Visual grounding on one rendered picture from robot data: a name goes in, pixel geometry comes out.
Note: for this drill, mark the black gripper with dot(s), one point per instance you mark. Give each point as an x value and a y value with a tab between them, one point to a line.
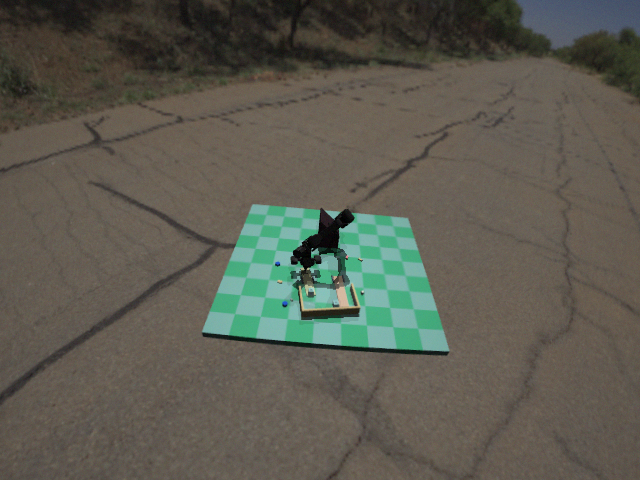
317	258

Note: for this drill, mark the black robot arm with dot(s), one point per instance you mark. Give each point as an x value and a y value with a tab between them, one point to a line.
342	220

